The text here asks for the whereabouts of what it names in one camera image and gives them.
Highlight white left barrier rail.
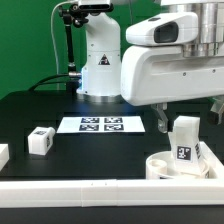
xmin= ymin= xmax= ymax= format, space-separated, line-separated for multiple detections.
xmin=0 ymin=144 xmax=9 ymax=171

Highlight white marker sheet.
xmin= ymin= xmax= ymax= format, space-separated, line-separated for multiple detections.
xmin=57 ymin=116 xmax=145 ymax=133

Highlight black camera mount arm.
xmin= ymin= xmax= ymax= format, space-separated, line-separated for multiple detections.
xmin=59 ymin=4 xmax=88 ymax=95

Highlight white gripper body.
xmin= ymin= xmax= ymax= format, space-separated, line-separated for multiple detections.
xmin=121 ymin=46 xmax=224 ymax=106

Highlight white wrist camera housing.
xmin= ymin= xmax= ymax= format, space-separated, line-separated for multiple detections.
xmin=126 ymin=12 xmax=199 ymax=46

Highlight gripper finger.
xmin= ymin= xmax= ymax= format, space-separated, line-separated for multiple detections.
xmin=208 ymin=95 xmax=224 ymax=125
xmin=151 ymin=103 xmax=168 ymax=133

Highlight white front barrier rail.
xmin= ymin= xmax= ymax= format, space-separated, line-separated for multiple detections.
xmin=0 ymin=179 xmax=224 ymax=208

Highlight white barrier rail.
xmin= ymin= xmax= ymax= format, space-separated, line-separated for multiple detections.
xmin=0 ymin=144 xmax=9 ymax=171
xmin=0 ymin=179 xmax=224 ymax=208
xmin=200 ymin=141 xmax=224 ymax=179

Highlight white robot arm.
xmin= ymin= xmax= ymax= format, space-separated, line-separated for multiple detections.
xmin=78 ymin=0 xmax=224 ymax=132

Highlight white right barrier rail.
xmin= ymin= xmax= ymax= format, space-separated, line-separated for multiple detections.
xmin=200 ymin=141 xmax=224 ymax=179

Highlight white cable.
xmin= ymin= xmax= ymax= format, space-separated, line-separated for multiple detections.
xmin=50 ymin=0 xmax=79 ymax=90

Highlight black cables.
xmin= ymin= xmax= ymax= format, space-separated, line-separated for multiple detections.
xmin=27 ymin=73 xmax=82 ymax=92

